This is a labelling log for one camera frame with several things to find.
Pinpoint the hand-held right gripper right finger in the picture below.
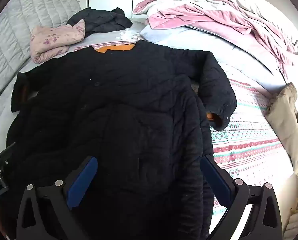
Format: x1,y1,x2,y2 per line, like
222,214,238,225
200,154,283,240

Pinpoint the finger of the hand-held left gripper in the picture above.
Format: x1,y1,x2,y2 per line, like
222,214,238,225
0,137,17,178

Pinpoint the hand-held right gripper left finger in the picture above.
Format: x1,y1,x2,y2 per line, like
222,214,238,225
16,156,99,240

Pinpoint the black quilted jacket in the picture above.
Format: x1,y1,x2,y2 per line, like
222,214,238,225
0,39,238,240

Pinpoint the patterned bed sheet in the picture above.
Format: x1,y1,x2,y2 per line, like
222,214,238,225
74,30,296,220

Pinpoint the beige garment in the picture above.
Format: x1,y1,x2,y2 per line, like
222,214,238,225
265,82,298,185

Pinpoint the pink floral folded cloth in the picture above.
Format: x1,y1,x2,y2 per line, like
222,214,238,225
30,19,86,64

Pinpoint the light blue duvet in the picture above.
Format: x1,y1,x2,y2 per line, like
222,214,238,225
139,26,286,83

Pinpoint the grey quilted headboard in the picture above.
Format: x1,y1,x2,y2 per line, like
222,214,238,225
0,0,81,110

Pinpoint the black crumpled garment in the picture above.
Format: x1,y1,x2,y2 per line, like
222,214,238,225
66,7,133,38

